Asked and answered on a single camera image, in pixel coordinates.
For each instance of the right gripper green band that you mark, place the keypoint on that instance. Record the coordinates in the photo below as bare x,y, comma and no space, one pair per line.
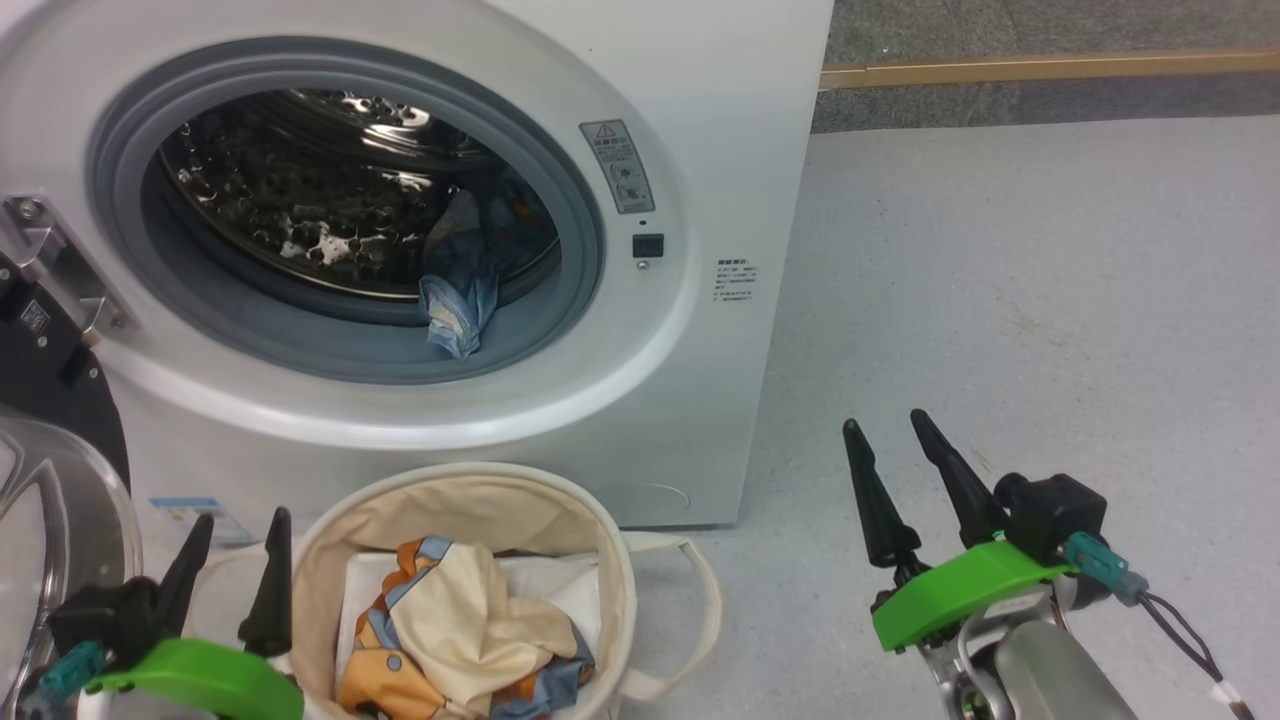
960,590

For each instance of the grey warning sticker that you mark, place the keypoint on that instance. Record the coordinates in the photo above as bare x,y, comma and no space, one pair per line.
618,165

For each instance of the blue patterned garment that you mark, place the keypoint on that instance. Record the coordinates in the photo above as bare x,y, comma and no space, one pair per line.
460,300

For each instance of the white front-load washing machine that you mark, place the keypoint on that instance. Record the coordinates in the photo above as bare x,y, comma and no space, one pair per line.
700,150

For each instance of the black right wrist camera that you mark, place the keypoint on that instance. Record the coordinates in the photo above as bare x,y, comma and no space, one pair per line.
1055,510

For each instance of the orange and cream garment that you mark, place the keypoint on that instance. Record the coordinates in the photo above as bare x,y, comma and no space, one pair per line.
470,620

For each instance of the white folded basket liner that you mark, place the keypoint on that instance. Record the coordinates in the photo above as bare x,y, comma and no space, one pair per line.
560,585

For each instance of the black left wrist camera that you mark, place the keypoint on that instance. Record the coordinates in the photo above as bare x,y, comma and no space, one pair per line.
105,620

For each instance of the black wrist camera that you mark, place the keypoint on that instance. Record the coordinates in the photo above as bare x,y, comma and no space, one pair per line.
105,620
1055,510

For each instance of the cream canvas laundry basket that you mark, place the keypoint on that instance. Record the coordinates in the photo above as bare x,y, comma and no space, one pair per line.
620,600

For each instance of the black round glass washer door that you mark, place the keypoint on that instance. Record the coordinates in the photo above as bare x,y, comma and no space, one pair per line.
60,400

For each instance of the metal door hinge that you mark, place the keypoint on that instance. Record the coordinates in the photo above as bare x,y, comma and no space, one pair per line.
55,255

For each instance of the blue energy label sticker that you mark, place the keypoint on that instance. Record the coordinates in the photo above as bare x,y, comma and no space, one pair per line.
195,515

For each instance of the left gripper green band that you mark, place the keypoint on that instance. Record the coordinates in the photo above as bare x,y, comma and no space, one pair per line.
210,685

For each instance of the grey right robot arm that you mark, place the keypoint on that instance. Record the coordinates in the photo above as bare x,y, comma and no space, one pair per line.
1060,680

